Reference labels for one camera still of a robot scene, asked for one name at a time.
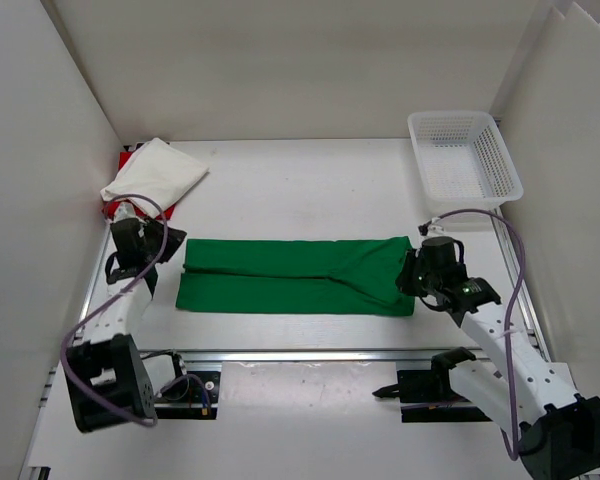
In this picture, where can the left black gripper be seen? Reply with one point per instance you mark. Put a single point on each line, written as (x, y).
(175, 239)

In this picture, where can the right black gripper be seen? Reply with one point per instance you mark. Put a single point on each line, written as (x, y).
(403, 283)

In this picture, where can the red t-shirt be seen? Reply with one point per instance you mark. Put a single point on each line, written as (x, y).
(109, 207)

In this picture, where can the white t-shirt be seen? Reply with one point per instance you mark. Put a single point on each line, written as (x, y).
(159, 172)

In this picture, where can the green garment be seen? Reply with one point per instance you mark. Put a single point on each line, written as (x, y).
(328, 277)

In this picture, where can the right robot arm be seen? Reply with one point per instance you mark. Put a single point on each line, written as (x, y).
(549, 425)

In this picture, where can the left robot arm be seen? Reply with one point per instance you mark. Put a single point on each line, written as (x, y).
(107, 380)

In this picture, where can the white plastic basket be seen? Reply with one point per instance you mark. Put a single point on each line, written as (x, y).
(462, 160)

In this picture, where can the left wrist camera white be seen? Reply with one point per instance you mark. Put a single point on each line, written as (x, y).
(124, 214)

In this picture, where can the aluminium rail front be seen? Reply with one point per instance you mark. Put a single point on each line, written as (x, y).
(310, 356)

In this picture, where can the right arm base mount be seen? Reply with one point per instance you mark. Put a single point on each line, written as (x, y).
(426, 396)

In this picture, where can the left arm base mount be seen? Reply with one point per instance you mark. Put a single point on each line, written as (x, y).
(185, 389)

